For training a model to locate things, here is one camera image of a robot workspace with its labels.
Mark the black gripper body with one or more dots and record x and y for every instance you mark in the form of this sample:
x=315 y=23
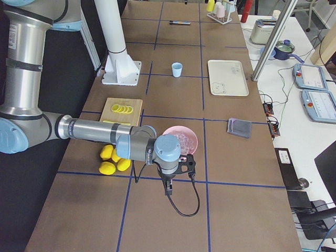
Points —
x=167 y=177

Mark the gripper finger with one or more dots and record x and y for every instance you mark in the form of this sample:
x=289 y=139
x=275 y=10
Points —
x=168 y=185

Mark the steel muddler black tip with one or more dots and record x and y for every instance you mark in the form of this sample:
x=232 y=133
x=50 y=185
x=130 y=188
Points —
x=178 y=22

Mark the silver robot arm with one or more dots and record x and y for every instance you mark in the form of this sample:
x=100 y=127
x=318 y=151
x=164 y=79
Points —
x=65 y=85

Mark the clear ice cubes pile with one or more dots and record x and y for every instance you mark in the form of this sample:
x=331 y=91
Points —
x=187 y=144

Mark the light blue plastic cup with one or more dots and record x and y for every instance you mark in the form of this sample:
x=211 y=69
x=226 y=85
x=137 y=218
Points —
x=177 y=69

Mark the white cup rack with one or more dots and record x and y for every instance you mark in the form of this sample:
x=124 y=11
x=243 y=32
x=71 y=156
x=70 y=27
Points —
x=229 y=8

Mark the yellow cup on rack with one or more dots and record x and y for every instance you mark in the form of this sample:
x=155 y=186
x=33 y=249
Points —
x=210 y=5

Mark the pink cup on rack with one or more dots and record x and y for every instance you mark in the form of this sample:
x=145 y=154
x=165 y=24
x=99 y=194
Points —
x=219 y=11

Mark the pink bowl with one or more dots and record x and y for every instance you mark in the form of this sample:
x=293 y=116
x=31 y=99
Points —
x=182 y=129

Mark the wooden cutting board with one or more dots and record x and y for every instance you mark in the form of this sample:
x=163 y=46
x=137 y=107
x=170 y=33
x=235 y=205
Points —
x=132 y=118

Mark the yellow plastic knife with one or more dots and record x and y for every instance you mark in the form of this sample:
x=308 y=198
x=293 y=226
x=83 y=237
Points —
x=112 y=122

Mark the yellow lemon slices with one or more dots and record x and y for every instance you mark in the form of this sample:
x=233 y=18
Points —
x=121 y=109

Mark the grey purple folded cloth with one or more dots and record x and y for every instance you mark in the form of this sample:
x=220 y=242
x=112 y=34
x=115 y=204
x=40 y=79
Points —
x=241 y=128

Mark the cream bear tray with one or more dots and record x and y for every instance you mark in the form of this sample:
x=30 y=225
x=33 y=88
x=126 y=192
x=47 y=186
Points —
x=227 y=78

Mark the orange black connector box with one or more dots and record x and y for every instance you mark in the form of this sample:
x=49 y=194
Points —
x=273 y=128
x=268 y=108

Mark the lower teach pendant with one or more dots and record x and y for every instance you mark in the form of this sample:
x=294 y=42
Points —
x=319 y=105

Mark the teach pendant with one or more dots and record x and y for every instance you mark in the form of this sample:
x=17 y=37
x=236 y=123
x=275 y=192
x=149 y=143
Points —
x=309 y=77
x=319 y=105

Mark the upper teach pendant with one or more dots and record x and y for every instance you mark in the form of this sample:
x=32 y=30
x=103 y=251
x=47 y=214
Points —
x=309 y=77

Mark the blue saucepan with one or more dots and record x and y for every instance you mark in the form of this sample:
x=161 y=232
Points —
x=284 y=50

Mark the cream toaster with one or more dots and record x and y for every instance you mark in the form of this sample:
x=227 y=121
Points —
x=262 y=30

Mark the red bottle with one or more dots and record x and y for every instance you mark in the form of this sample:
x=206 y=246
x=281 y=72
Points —
x=247 y=7

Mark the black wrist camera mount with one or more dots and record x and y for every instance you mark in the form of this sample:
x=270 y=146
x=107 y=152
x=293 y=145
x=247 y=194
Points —
x=187 y=165

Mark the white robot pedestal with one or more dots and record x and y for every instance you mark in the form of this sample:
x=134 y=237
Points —
x=120 y=68

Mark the aluminium frame post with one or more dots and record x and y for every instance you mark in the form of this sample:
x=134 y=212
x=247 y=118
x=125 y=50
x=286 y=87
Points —
x=274 y=37

